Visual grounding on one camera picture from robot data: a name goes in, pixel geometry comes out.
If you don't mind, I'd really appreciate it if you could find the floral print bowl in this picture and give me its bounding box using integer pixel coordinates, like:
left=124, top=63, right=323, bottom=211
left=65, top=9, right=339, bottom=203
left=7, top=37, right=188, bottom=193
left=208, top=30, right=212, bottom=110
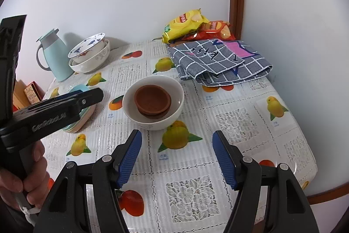
left=68, top=33, right=106, bottom=64

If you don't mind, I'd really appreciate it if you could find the fruit print lace tablecloth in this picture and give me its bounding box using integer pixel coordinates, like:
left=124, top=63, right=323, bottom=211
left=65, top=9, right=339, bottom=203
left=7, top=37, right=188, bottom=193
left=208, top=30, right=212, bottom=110
left=41, top=39, right=317, bottom=233

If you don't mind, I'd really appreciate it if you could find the green plate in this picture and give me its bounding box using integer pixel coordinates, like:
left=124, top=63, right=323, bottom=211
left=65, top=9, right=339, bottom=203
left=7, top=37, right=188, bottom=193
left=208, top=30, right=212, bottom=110
left=62, top=110, right=94, bottom=132

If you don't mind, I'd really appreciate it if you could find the brown bowl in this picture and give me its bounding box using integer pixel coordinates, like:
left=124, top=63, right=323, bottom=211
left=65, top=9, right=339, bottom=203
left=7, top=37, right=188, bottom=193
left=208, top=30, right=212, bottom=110
left=138, top=102, right=171, bottom=120
left=134, top=85, right=172, bottom=115

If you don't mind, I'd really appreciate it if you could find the wooden board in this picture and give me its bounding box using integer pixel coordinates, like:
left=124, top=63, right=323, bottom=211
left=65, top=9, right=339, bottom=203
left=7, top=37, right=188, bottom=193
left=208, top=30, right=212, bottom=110
left=12, top=79, right=28, bottom=111

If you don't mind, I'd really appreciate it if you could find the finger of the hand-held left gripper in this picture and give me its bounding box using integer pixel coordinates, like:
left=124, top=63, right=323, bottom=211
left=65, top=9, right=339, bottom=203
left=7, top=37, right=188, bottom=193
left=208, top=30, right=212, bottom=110
left=68, top=88, right=104, bottom=115
left=45, top=90, right=92, bottom=105

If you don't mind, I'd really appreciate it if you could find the light blue thermos jug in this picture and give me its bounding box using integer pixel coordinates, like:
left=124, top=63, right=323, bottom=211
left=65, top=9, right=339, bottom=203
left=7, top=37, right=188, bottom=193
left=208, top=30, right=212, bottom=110
left=36, top=28, right=75, bottom=82

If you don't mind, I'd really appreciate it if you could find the blue plate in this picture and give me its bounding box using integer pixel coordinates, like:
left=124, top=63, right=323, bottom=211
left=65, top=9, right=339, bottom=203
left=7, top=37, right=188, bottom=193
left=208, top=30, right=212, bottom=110
left=65, top=84, right=96, bottom=124

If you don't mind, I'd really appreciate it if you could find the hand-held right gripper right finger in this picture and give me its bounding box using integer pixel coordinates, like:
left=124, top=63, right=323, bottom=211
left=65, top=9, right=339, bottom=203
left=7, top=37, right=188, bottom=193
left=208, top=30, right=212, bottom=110
left=212, top=131, right=319, bottom=233

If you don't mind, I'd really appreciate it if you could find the white cord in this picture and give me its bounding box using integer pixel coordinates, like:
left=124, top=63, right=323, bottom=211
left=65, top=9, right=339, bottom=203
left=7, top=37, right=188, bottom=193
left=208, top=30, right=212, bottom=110
left=16, top=192, right=39, bottom=224

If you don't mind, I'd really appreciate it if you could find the grey checked cloth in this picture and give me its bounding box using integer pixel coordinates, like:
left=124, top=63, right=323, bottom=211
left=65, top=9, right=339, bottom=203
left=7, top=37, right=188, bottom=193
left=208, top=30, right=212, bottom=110
left=167, top=39, right=273, bottom=86

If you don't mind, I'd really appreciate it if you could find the person's left hand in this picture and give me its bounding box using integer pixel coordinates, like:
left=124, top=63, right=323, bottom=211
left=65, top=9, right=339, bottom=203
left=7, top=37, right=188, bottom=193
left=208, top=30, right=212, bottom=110
left=0, top=140, right=51, bottom=209

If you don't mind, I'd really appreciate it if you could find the large white bowl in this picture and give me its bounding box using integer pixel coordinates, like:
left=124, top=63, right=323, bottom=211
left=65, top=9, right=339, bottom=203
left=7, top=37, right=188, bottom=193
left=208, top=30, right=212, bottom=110
left=69, top=39, right=111, bottom=74

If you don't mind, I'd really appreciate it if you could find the small white bowl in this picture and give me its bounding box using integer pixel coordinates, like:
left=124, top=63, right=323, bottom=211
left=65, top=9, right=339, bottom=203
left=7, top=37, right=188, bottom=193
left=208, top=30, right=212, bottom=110
left=122, top=75, right=185, bottom=131

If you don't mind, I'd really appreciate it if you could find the wooden baseboard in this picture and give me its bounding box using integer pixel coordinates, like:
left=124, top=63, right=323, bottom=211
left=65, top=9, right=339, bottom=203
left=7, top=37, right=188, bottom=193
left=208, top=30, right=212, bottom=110
left=307, top=159, right=349, bottom=198

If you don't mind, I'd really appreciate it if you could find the red chip bag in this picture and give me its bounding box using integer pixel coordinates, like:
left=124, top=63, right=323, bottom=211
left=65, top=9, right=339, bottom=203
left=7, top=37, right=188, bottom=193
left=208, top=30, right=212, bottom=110
left=181, top=21, right=236, bottom=42

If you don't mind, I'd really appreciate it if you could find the printed cardboard box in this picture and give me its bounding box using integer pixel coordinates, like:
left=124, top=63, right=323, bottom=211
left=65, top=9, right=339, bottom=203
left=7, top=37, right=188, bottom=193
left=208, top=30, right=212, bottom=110
left=24, top=81, right=45, bottom=102

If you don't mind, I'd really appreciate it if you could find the yellow chip bag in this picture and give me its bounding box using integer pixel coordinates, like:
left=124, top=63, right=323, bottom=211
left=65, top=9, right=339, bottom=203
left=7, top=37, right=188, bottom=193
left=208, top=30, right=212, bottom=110
left=163, top=10, right=209, bottom=44

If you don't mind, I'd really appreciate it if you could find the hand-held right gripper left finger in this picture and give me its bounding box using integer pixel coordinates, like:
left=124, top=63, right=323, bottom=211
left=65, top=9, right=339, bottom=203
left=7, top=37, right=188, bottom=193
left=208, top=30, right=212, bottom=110
left=33, top=129, right=143, bottom=233

